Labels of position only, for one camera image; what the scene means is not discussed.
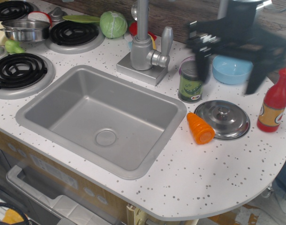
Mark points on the red white toy food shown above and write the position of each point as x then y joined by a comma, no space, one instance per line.
41,16

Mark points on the silver stove knob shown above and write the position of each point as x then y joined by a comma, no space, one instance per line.
57,15

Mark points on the rear right black burner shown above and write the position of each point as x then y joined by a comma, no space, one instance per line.
74,38

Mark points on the light blue bowl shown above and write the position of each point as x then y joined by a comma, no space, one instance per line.
231,71

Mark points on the grey toy sink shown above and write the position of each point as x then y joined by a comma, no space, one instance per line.
118,125

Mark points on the green toy cabbage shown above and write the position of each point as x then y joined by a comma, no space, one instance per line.
113,24

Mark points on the silver metal pot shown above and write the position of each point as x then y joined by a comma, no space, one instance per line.
25,30

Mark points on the rear left black burner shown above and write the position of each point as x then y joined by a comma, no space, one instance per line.
15,9

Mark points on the front left black burner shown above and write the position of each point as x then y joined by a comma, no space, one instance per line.
24,74

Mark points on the red toy ketchup bottle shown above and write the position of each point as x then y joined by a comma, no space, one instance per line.
274,105

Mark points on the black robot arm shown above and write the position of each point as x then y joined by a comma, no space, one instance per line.
247,10

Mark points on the green toy pepper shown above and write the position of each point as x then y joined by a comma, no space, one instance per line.
12,46

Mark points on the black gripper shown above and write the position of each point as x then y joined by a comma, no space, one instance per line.
231,37

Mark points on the red toy item behind faucet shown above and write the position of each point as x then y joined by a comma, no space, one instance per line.
133,30

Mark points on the green pea can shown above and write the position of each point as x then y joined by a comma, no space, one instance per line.
190,87

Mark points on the orange toy carrot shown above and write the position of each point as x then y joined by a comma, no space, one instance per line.
202,132

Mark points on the oven door handle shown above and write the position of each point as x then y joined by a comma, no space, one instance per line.
66,209

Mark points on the silver toy faucet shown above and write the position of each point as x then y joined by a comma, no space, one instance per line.
145,63

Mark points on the yellow black cable object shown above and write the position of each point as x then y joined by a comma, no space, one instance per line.
13,215

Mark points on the green toy plate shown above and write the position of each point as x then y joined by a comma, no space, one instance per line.
81,18

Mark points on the grey support pole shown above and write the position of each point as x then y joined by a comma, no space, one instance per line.
222,9

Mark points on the black burner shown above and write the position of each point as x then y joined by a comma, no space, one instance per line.
74,38
24,74
15,9

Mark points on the silver pot lid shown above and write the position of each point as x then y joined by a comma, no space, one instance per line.
227,119

